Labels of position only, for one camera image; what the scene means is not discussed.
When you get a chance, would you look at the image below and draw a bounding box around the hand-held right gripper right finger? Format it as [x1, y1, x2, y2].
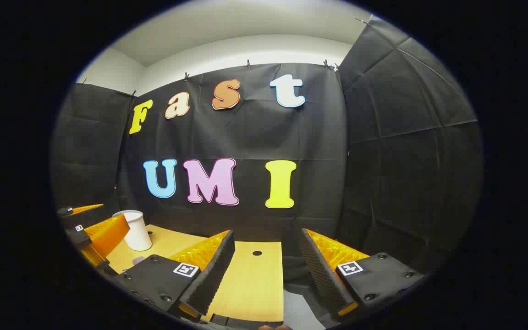
[299, 228, 426, 318]

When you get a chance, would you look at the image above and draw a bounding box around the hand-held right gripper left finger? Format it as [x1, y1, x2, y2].
[113, 229, 236, 318]

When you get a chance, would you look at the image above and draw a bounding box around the white ribbed garbage bin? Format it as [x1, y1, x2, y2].
[112, 210, 153, 252]

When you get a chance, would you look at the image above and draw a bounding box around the wooden desktop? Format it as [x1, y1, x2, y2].
[106, 224, 285, 323]

